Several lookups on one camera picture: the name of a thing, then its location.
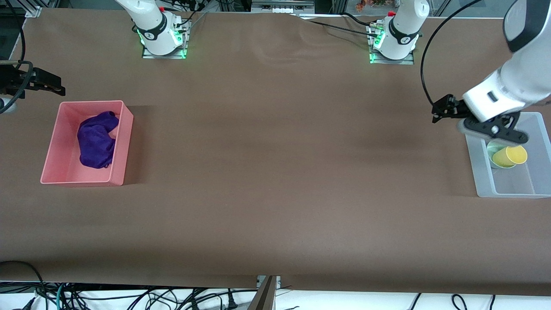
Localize pale green bowl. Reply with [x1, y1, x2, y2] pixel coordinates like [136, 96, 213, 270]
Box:
[486, 141, 517, 170]

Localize yellow cup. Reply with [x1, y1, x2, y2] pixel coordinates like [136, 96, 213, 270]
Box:
[492, 146, 528, 168]

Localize purple cloth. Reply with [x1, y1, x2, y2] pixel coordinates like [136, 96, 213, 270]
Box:
[77, 111, 120, 169]

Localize pink plastic bin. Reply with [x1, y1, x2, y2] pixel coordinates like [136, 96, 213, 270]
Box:
[40, 100, 134, 186]

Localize clear plastic bin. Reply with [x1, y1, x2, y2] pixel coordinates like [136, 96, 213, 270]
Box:
[467, 112, 551, 198]

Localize brown table cover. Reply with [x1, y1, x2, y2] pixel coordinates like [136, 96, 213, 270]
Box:
[0, 8, 551, 298]

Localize grey power strip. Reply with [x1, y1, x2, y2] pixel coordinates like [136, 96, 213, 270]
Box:
[251, 0, 316, 14]

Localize long black table cable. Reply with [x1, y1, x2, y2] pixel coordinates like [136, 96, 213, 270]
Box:
[297, 14, 381, 36]

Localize thick black floor cable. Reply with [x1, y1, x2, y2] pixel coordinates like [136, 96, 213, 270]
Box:
[0, 260, 49, 310]

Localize tangled black cables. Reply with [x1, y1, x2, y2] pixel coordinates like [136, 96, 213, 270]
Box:
[62, 288, 259, 310]

